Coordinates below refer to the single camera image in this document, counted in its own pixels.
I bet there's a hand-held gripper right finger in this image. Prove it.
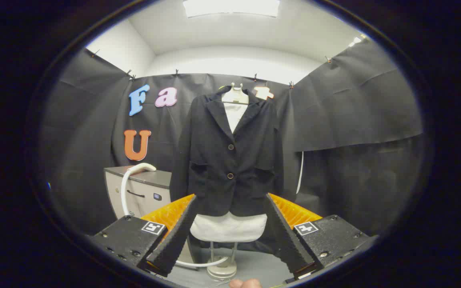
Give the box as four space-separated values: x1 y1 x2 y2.
265 193 377 280

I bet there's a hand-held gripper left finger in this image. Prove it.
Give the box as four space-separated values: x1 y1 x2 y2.
90 194 198 278

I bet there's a black blazer jacket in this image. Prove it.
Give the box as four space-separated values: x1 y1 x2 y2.
169 86 285 217

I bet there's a white plastic clothes hanger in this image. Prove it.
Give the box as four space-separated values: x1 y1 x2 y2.
222 83 250 105

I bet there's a beige cabinet with grey top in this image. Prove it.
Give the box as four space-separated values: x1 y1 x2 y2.
104 165 173 220

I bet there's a white mannequin torso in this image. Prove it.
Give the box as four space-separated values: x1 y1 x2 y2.
190 102 268 243

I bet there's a metal mannequin stand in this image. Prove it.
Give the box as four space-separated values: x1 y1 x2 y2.
206 241 239 279

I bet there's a black backdrop cloth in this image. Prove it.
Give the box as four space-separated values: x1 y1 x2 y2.
40 38 425 240

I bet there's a ceiling light panel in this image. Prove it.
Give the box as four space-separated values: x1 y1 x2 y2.
182 0 281 18

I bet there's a thin white cable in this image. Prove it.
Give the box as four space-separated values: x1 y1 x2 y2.
297 151 304 194

